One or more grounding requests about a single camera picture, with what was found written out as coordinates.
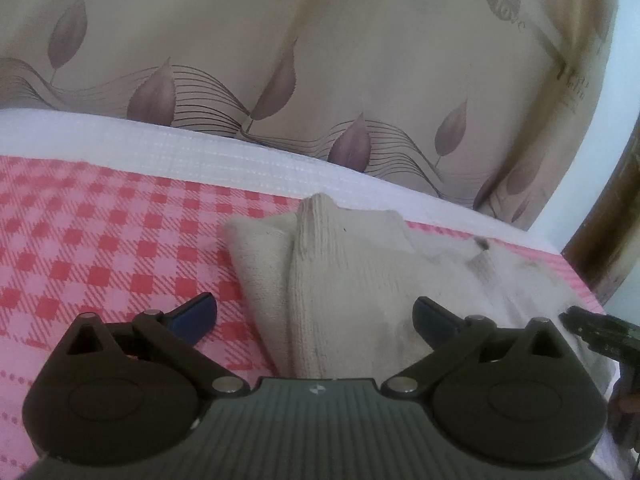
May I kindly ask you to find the beige knit sweater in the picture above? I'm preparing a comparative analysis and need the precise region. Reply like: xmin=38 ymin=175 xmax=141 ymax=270
xmin=222 ymin=192 xmax=617 ymax=387

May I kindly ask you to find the brown wooden door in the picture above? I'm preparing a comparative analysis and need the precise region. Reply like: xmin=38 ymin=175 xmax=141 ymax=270
xmin=561 ymin=105 xmax=640 ymax=307

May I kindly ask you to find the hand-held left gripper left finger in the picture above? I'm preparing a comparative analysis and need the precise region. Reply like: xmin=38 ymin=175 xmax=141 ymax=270
xmin=64 ymin=294 xmax=251 ymax=397

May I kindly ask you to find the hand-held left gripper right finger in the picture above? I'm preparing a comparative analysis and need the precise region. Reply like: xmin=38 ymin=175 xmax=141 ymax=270
xmin=381 ymin=296 xmax=569 ymax=398

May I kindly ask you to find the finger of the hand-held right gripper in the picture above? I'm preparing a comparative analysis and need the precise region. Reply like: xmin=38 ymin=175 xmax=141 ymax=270
xmin=558 ymin=306 xmax=640 ymax=362

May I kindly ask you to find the beige leaf-print curtain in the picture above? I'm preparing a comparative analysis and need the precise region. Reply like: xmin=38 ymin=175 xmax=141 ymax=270
xmin=0 ymin=0 xmax=625 ymax=233

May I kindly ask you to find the pink checked bed blanket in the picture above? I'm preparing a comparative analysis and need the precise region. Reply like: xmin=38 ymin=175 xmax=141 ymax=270
xmin=0 ymin=107 xmax=640 ymax=480

